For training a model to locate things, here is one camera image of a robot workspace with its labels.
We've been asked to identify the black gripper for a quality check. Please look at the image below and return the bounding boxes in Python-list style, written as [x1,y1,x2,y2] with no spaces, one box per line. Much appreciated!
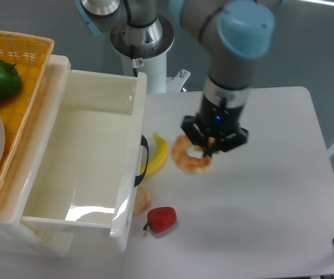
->
[181,96,248,158]

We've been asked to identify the glazed ring donut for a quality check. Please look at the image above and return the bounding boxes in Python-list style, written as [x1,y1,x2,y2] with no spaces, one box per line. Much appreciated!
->
[171,134,212,175]

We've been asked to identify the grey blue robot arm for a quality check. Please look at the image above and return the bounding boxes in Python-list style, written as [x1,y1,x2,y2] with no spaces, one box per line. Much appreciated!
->
[76,1,275,156]

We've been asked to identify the open white upper drawer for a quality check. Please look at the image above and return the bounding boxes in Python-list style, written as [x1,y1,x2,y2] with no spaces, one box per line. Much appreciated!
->
[20,69,148,254]

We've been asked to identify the white drawer cabinet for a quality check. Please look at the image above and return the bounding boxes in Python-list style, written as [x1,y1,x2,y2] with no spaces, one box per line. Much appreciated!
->
[0,55,73,257]

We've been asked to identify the yellow toy banana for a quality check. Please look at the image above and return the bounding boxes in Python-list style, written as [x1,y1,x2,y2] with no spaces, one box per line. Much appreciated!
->
[140,133,169,178]

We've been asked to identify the red toy bell pepper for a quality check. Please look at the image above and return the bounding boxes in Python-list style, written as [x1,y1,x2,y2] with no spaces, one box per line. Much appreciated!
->
[143,207,177,233]

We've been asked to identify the orange woven basket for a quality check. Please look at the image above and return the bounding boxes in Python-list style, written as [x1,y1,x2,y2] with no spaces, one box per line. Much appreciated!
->
[0,30,54,190]

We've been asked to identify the black drawer handle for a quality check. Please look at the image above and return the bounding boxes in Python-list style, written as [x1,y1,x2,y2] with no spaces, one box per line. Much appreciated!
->
[134,134,150,188]

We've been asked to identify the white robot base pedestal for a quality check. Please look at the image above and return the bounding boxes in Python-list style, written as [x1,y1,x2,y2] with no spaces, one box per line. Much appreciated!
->
[110,15,191,94]

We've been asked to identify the black base cable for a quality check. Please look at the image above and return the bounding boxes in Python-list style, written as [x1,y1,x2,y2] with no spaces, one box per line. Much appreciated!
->
[129,45,139,78]

